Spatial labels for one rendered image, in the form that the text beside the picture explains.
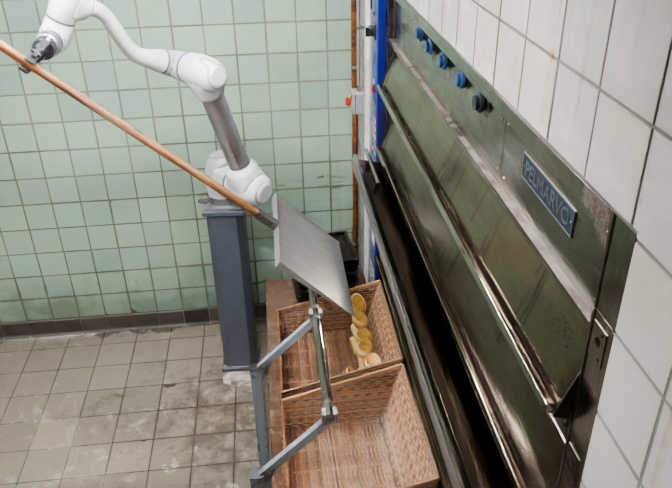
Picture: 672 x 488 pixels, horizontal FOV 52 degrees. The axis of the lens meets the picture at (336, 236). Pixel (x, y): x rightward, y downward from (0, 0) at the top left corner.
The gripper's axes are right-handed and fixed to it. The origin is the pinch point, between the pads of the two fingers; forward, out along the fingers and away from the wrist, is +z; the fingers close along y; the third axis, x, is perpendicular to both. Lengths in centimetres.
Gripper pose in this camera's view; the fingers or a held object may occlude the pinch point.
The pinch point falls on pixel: (29, 63)
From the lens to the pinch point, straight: 251.2
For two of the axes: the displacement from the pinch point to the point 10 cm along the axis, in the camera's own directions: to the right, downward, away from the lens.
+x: -7.7, -5.1, -3.8
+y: -6.3, 7.0, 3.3
